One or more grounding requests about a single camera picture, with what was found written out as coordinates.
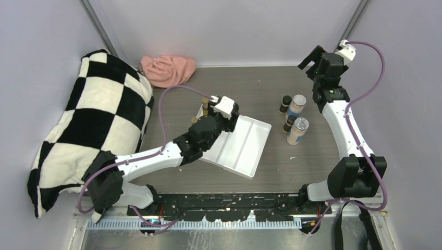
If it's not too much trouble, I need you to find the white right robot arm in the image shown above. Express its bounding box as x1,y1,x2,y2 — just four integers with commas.
297,45,387,214

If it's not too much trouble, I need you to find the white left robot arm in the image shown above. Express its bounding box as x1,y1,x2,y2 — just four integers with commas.
82,100,239,216

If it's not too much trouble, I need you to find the white divided organizer tray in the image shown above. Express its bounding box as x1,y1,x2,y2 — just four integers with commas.
200,115,272,180

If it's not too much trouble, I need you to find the silver lid peppercorn jar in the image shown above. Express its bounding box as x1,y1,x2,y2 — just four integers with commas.
285,94,306,119

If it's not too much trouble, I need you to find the silver lid blue label jar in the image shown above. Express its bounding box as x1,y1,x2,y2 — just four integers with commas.
286,117,310,145

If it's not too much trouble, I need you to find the small taped black cap bottle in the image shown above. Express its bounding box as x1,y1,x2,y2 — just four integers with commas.
283,115,297,133

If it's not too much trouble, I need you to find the pink crumpled cloth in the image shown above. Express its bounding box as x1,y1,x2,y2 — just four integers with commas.
140,55,197,89

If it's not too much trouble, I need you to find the black white checkered blanket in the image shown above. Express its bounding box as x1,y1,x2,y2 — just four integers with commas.
27,49,154,219

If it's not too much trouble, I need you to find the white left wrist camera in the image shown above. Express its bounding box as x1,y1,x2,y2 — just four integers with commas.
210,95,236,120

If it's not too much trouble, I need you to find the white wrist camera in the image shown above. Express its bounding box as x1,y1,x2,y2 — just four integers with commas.
210,95,236,120
335,40,356,66

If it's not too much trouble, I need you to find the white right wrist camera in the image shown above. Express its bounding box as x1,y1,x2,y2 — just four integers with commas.
335,40,356,66

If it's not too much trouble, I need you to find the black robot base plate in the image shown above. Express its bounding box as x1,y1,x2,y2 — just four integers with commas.
139,193,326,222

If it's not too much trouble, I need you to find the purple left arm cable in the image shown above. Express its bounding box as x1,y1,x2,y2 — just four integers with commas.
76,84,219,236

